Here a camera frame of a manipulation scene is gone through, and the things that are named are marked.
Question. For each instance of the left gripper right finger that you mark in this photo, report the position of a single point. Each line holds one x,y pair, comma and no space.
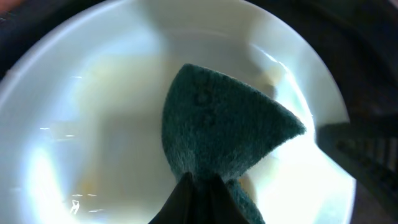
216,205

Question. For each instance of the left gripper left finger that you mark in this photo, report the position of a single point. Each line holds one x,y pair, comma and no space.
180,205

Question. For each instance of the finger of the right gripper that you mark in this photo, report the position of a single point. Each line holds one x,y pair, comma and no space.
368,152

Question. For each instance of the green yellow scrub sponge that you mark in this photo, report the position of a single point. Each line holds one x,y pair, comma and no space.
213,124

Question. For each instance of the mint plate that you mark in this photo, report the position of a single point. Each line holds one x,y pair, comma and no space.
120,176

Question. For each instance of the black round serving tray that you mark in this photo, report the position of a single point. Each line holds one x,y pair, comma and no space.
357,46

